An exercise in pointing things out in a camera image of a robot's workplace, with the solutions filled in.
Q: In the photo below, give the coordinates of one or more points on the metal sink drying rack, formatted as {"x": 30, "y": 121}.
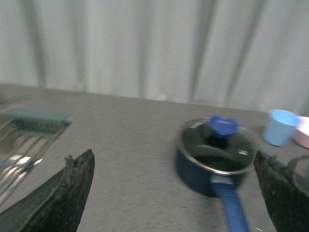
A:
{"x": 25, "y": 136}

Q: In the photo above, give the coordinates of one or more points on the pink bowl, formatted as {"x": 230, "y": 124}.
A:
{"x": 301, "y": 136}

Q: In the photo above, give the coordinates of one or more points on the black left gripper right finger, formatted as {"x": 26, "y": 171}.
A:
{"x": 285, "y": 192}

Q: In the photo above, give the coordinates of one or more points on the dark blue saucepan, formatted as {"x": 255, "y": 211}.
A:
{"x": 216, "y": 185}

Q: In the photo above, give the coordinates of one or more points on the glass lid blue knob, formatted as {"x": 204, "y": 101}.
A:
{"x": 221, "y": 154}

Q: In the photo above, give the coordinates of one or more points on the light blue cup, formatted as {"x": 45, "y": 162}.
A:
{"x": 280, "y": 127}

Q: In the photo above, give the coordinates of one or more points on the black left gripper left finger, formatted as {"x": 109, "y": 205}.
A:
{"x": 58, "y": 204}

